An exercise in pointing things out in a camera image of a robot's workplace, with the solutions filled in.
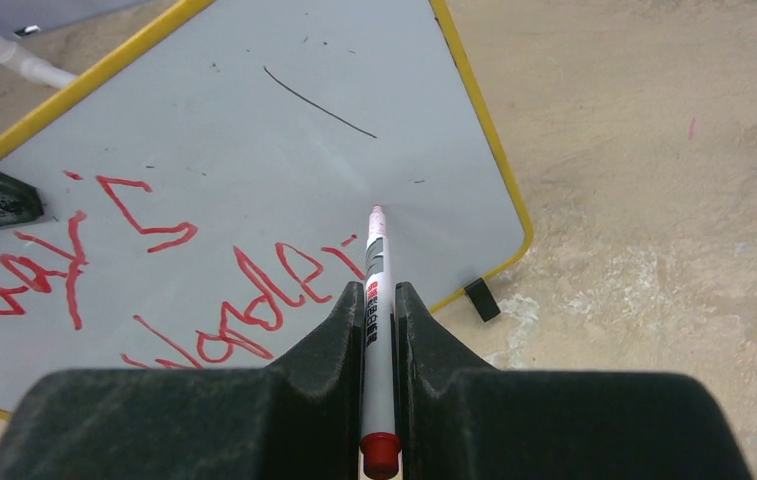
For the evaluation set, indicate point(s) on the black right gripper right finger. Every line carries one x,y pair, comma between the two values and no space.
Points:
462,418

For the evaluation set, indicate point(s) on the red whiteboard marker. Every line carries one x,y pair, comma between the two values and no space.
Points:
380,444

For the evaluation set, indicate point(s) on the yellow-framed whiteboard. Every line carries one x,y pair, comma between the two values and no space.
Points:
207,185

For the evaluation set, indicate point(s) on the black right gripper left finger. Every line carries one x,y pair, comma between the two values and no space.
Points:
296,418

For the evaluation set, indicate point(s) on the white PVC pipe frame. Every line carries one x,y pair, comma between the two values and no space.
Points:
31,67

